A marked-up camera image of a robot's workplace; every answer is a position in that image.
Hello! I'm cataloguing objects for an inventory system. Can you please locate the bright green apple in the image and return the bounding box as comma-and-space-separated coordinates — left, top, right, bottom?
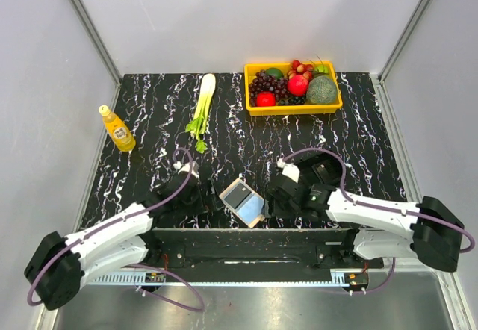
312, 63, 329, 75

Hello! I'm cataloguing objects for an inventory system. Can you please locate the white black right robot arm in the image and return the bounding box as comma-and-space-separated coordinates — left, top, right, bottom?
267, 151, 464, 273

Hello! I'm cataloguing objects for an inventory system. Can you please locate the aluminium frame rail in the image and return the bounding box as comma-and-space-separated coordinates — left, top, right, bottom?
50, 242, 459, 273

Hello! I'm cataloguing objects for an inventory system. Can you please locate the red purple grape bunch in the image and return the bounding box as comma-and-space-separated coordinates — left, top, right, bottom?
249, 70, 290, 107

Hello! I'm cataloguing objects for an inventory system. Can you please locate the yellow plastic fruit bin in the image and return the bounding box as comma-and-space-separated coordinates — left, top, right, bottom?
244, 59, 343, 116

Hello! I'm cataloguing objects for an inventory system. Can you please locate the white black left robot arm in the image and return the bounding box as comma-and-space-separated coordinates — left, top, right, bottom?
24, 161, 208, 311

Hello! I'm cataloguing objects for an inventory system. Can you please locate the dark green avocado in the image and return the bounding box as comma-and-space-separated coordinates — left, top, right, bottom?
265, 67, 284, 79

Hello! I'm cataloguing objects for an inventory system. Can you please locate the dark blue grape bunch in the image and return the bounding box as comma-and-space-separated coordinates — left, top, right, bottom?
277, 96, 305, 106

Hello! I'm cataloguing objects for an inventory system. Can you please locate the black metal base plate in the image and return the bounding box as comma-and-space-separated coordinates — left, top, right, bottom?
142, 229, 384, 284

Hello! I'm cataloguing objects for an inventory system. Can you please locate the white slotted cable duct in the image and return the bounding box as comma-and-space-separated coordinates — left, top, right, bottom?
86, 269, 369, 289

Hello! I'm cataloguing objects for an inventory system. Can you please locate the red cherry cluster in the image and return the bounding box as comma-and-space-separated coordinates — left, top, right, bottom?
287, 59, 314, 81

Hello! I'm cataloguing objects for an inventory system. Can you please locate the green white leek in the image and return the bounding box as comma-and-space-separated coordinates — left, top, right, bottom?
185, 73, 216, 154

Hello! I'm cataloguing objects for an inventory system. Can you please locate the yellow juice bottle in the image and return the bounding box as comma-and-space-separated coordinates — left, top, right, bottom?
98, 105, 136, 152

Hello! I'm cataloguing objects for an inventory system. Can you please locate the green netted melon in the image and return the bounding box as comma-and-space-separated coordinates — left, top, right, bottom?
306, 75, 338, 105

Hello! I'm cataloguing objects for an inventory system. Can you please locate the large red apple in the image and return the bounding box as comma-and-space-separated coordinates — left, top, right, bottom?
288, 75, 308, 96

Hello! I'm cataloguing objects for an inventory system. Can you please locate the beige leather card holder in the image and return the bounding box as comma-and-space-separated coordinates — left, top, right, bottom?
220, 178, 266, 228

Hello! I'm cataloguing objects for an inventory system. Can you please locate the black credit card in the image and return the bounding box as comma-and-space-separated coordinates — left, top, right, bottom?
223, 182, 251, 209

